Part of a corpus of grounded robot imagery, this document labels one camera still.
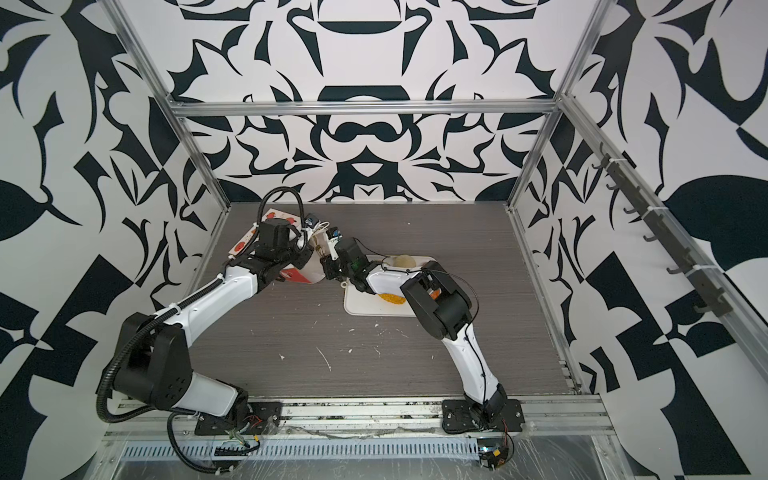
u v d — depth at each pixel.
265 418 0.74
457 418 0.74
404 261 1.01
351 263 0.78
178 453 0.69
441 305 0.56
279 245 0.68
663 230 0.55
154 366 0.42
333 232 0.86
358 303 0.93
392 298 0.92
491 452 0.71
